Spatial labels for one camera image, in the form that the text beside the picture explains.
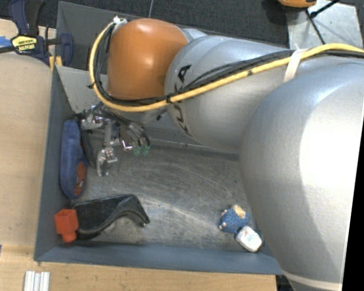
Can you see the black curved plastic piece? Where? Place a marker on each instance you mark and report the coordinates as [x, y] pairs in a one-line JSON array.
[[103, 212]]

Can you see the blue spotted toy animal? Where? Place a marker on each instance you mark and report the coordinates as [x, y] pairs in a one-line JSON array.
[[233, 220]]

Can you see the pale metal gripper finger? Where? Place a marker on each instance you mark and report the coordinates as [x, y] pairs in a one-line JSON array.
[[113, 157], [101, 164]]

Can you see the red-orange plastic block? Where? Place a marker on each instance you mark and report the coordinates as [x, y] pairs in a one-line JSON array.
[[65, 221]]

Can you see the small white packet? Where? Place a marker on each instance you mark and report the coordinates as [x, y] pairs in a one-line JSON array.
[[249, 239]]

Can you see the pale wood board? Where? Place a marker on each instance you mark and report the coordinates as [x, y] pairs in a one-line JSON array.
[[11, 152]]

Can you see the grey metal bin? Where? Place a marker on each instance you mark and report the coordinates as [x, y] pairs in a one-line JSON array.
[[177, 181]]

